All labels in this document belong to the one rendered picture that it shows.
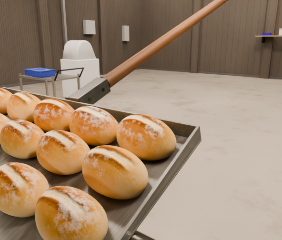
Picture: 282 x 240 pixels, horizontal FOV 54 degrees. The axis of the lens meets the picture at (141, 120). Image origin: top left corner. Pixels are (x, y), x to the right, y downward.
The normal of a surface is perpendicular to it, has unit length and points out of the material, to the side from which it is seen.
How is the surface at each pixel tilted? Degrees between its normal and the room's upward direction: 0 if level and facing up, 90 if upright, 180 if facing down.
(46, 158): 86
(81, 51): 90
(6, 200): 80
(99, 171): 72
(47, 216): 67
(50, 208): 59
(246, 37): 90
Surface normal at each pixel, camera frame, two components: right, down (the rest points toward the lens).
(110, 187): -0.34, 0.26
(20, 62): 0.81, 0.16
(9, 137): -0.42, -0.07
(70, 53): -0.61, 0.04
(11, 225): -0.21, -0.82
